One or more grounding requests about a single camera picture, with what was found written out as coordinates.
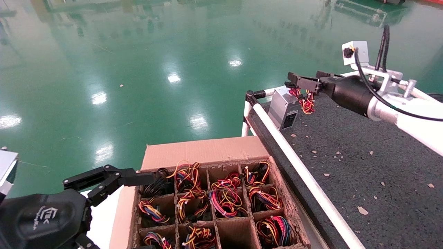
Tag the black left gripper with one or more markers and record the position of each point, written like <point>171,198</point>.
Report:
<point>34,221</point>

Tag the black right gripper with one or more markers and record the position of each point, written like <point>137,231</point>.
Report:
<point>349,93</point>

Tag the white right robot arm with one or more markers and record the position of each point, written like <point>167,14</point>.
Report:
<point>415,124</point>

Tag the divided brown cardboard box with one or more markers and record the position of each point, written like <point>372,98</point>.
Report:
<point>193,150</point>

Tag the black tube connector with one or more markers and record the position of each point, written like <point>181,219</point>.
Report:
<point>252,96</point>

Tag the short white leg tube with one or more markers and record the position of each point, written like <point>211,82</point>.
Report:
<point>246,117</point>

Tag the black felt work table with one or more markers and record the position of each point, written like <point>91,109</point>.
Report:
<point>363,166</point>

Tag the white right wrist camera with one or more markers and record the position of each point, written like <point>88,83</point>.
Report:
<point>358,52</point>

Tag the silver camera mount bracket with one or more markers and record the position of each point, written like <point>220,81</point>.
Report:
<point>387,77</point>

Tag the long white rail tube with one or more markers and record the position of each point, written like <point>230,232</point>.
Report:
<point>297,163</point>

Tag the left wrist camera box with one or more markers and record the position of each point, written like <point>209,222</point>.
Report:
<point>7,169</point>

